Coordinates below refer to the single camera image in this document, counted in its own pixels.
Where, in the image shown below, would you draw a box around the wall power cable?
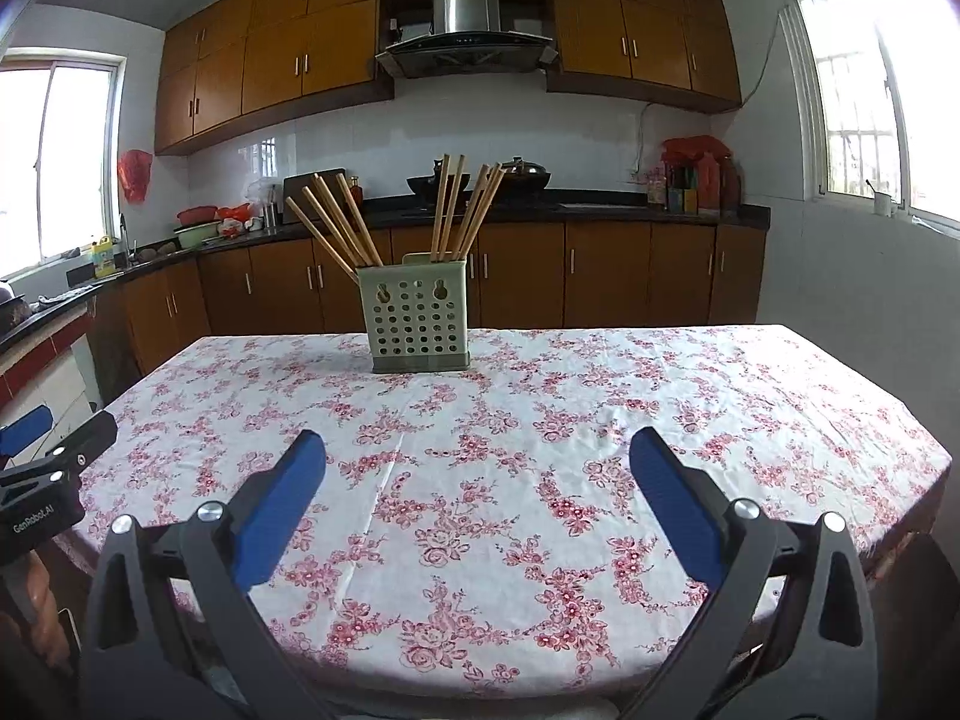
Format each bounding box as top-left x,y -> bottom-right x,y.
636,101 -> 655,175

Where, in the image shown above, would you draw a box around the dark cutting board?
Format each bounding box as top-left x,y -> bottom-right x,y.
283,169 -> 347,225

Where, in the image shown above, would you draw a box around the green perforated chopstick holder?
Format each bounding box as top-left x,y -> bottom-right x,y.
357,255 -> 470,375

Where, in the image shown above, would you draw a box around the black wok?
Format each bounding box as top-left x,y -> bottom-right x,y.
406,159 -> 475,197

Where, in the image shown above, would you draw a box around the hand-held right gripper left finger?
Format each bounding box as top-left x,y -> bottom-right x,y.
79,429 -> 331,720

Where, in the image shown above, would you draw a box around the floral tablecloth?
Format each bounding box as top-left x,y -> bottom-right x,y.
56,324 -> 953,698

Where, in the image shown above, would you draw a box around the brown base cabinets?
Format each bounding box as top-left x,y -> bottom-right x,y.
97,221 -> 767,377

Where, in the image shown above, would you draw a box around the black pot with lid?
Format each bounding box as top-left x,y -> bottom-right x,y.
498,157 -> 553,193

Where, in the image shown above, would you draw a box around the orange oil bottle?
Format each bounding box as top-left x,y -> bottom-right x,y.
696,152 -> 723,213

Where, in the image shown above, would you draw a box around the sliding window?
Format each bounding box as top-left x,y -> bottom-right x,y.
0,51 -> 129,280

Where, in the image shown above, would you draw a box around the steel range hood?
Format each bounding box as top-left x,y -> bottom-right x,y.
375,0 -> 560,80

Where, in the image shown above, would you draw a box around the hanging red plastic bag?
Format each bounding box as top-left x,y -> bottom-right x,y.
118,150 -> 155,204

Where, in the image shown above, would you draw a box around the brown wall cabinet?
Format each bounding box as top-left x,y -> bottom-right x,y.
546,0 -> 743,116
154,0 -> 395,158

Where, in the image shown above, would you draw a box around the black gas stove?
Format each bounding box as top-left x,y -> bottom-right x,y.
397,191 -> 560,212

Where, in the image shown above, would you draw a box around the person's left forearm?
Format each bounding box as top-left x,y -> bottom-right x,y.
15,551 -> 76,662

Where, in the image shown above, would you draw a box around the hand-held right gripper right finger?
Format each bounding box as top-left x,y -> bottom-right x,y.
619,426 -> 880,720

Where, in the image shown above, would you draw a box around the white kitchen appliance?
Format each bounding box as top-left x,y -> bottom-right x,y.
251,180 -> 283,230

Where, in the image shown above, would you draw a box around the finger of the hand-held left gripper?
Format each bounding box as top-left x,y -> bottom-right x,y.
45,410 -> 119,470
0,404 -> 54,460

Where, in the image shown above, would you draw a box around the black kitchen countertop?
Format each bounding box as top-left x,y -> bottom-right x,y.
0,193 -> 772,353

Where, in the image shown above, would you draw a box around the barred window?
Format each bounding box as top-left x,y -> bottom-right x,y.
776,0 -> 960,242

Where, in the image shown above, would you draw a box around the bundle of chopsticks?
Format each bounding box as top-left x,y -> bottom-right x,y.
285,154 -> 508,273

